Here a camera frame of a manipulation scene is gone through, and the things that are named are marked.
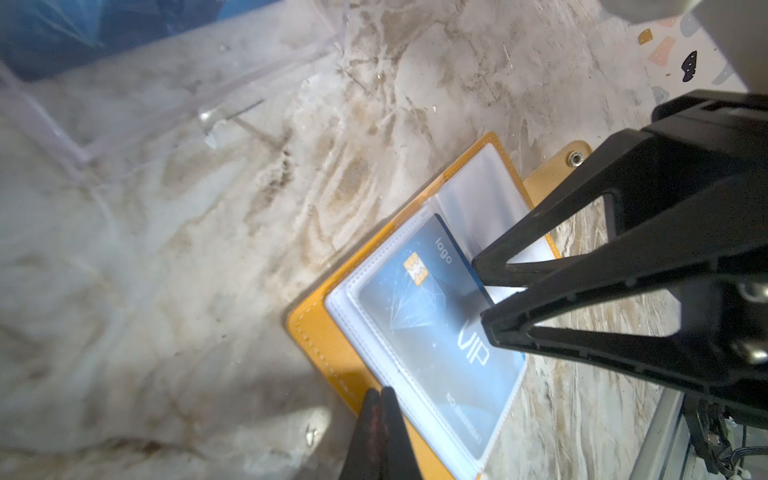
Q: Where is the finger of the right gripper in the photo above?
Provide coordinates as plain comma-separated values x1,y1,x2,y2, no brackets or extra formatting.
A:
472,90,767,428

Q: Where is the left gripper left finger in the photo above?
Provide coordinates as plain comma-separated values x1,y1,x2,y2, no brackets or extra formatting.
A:
339,389,380,480

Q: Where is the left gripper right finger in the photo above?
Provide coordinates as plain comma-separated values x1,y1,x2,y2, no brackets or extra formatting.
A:
380,387,422,480

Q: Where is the yellow leather card holder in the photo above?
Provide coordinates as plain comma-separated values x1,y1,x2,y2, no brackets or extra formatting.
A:
286,133,591,479

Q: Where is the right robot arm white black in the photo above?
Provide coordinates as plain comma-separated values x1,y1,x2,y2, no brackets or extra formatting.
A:
472,90,767,477

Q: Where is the blue VIP card in stand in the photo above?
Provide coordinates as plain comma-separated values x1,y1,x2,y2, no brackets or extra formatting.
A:
1,0,269,82

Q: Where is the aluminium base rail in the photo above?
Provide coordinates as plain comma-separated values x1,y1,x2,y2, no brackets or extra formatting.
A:
629,389,685,480

